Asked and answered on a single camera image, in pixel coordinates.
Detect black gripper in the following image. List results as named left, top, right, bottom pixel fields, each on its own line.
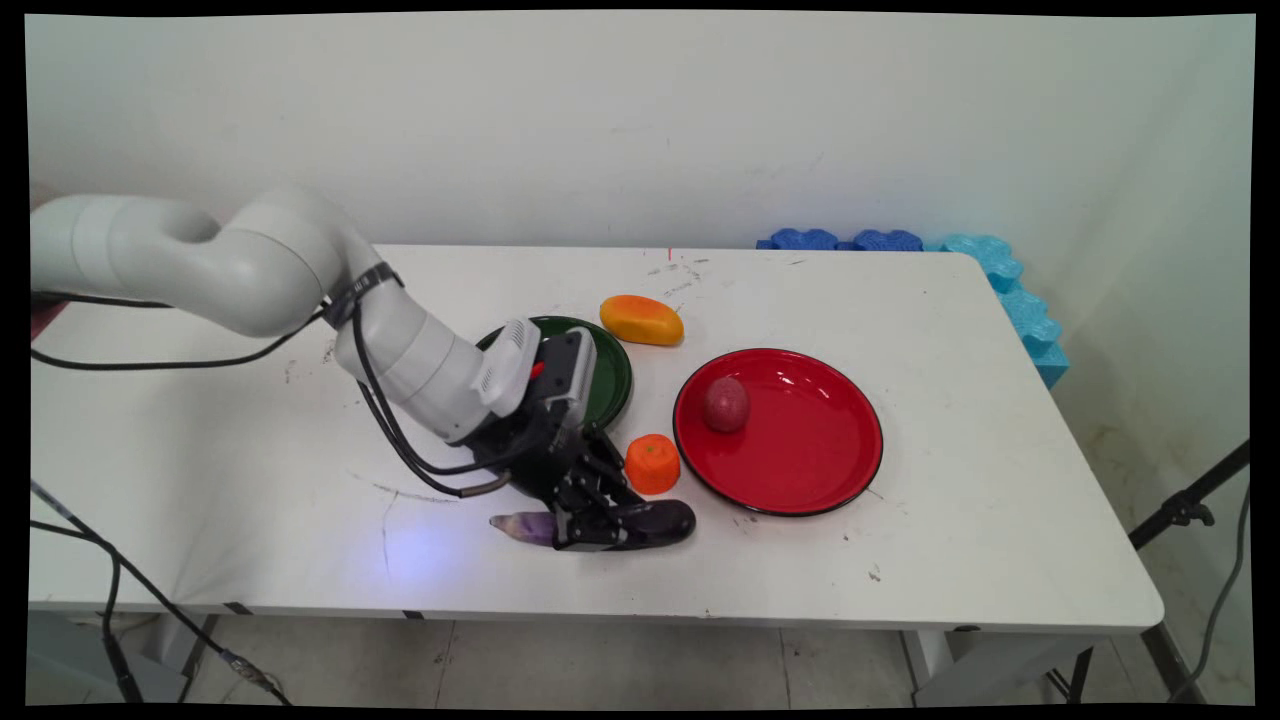
left=466, top=395, right=647, bottom=552

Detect purple toy eggplant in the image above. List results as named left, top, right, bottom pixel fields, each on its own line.
left=489, top=499, right=697, bottom=551

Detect orange toy tangerine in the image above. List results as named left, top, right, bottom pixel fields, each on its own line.
left=625, top=433, right=682, bottom=497

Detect green enamel plate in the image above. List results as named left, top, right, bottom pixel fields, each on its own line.
left=476, top=316, right=634, bottom=433

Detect red toy apple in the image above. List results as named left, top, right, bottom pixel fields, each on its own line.
left=704, top=376, right=751, bottom=434

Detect yellow orange toy mango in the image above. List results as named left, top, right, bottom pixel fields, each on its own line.
left=599, top=294, right=686, bottom=348

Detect red enamel plate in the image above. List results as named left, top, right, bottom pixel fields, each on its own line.
left=673, top=348, right=884, bottom=518

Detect dark blue foam piece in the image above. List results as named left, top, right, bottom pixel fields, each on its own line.
left=756, top=228, right=840, bottom=252
left=838, top=229, right=924, bottom=253

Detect white table leg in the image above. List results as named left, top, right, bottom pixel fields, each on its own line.
left=900, top=628, right=1097, bottom=707
left=145, top=612, right=223, bottom=693

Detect light blue foam piece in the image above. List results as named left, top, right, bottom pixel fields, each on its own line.
left=938, top=233, right=1071, bottom=390

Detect black tripod stand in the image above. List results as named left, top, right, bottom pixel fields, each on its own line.
left=1128, top=439, right=1251, bottom=552

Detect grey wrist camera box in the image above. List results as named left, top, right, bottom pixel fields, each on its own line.
left=540, top=327, right=599, bottom=427

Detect black cable to gripper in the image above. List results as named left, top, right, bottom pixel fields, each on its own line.
left=350, top=308, right=513, bottom=500

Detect black strap on arm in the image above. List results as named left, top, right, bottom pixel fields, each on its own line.
left=320, top=262, right=406, bottom=329

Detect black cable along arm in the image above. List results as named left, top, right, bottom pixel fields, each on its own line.
left=30, top=290, right=331, bottom=373

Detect black cables under table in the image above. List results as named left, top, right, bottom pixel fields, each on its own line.
left=30, top=480, right=293, bottom=707

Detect grey hanging cable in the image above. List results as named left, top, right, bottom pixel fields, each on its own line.
left=1168, top=482, right=1252, bottom=704

